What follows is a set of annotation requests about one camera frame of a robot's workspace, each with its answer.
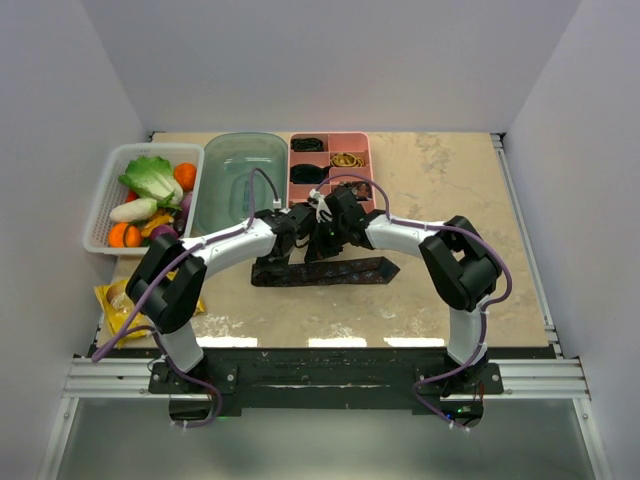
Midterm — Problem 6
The brown floral necktie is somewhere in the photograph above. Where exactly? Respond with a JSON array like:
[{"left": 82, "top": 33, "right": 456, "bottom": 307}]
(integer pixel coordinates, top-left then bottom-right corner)
[{"left": 251, "top": 257, "right": 401, "bottom": 288}]

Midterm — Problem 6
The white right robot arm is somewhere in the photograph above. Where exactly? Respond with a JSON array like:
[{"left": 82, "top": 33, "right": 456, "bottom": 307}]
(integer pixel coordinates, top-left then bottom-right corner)
[{"left": 304, "top": 186, "right": 503, "bottom": 393}]

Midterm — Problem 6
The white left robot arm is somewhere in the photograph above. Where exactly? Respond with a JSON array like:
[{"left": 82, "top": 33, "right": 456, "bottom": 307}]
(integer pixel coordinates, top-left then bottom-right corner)
[{"left": 125, "top": 204, "right": 316, "bottom": 392}]

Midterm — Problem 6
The dark patterned rolled tie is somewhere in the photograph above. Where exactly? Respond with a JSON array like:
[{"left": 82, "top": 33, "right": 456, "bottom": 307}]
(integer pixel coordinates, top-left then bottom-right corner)
[{"left": 350, "top": 181, "right": 373, "bottom": 201}]

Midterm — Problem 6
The black rolled belt middle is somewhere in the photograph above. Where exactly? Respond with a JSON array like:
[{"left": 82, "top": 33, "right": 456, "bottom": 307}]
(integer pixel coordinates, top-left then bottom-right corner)
[{"left": 289, "top": 164, "right": 331, "bottom": 185}]

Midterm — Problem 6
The yellow rolled tie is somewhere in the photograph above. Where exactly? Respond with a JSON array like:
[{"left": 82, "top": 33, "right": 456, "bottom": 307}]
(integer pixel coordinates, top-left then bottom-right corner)
[{"left": 330, "top": 152, "right": 366, "bottom": 168}]

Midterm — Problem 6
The pink divided organizer tray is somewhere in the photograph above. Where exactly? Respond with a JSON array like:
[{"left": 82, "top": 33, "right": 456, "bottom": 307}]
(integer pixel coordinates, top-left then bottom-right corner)
[{"left": 287, "top": 132, "right": 376, "bottom": 212}]

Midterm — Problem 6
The teal plastic container lid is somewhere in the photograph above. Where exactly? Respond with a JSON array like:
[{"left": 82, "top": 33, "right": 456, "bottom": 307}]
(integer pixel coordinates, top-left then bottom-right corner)
[{"left": 194, "top": 132, "right": 288, "bottom": 234}]

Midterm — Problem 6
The black rolled tie top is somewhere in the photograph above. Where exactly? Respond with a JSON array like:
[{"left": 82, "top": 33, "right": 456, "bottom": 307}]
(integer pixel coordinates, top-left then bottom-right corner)
[{"left": 290, "top": 137, "right": 325, "bottom": 153}]

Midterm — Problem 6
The purple toy eggplant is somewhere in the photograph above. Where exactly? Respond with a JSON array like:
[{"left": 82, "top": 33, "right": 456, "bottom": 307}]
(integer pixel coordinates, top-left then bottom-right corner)
[{"left": 173, "top": 192, "right": 192, "bottom": 236}]

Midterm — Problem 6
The orange toy fruit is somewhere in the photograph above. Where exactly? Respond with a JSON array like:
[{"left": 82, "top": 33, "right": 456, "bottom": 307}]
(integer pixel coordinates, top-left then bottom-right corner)
[{"left": 173, "top": 163, "right": 197, "bottom": 192}]

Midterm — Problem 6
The yellow toy pepper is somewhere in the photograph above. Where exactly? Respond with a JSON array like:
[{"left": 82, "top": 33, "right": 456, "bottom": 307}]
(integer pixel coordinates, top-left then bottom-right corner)
[{"left": 140, "top": 210, "right": 174, "bottom": 238}]

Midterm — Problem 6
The purple toy onion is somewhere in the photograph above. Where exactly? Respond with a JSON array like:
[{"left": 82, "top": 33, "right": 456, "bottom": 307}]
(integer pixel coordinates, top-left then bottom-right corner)
[{"left": 150, "top": 225, "right": 179, "bottom": 245}]

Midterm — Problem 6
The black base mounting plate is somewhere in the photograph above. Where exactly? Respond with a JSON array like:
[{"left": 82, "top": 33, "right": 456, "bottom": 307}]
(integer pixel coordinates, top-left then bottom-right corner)
[{"left": 149, "top": 347, "right": 504, "bottom": 427}]

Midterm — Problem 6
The toy cabbage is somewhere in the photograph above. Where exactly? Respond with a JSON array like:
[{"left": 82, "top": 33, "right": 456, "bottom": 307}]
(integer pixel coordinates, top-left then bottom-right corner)
[{"left": 118, "top": 156, "right": 184, "bottom": 205}]

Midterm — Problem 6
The white toy radish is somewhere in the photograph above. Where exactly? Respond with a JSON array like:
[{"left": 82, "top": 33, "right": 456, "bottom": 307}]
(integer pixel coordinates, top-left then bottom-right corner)
[{"left": 109, "top": 198, "right": 158, "bottom": 223}]

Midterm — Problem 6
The orange toy pumpkin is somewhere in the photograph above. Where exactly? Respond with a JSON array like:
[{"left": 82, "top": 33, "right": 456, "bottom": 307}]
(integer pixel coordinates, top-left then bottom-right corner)
[{"left": 107, "top": 223, "right": 143, "bottom": 248}]

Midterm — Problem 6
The yellow chips bag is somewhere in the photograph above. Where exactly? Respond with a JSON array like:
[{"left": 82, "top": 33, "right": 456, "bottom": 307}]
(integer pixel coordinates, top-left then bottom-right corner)
[{"left": 94, "top": 279, "right": 206, "bottom": 348}]

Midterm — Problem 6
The white plastic basket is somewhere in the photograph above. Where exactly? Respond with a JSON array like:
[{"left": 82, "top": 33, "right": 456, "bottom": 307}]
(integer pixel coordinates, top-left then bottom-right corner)
[{"left": 83, "top": 143, "right": 204, "bottom": 256}]

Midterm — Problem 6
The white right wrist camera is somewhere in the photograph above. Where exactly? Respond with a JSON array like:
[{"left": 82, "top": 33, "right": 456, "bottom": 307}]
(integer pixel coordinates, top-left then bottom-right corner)
[{"left": 308, "top": 189, "right": 333, "bottom": 223}]

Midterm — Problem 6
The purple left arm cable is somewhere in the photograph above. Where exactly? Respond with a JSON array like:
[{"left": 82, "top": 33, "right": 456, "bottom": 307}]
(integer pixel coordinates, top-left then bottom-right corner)
[{"left": 91, "top": 166, "right": 284, "bottom": 364}]

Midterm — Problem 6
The aluminium frame rail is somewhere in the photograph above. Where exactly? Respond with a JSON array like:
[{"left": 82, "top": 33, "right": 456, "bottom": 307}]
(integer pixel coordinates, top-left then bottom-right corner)
[{"left": 57, "top": 132, "right": 610, "bottom": 479}]

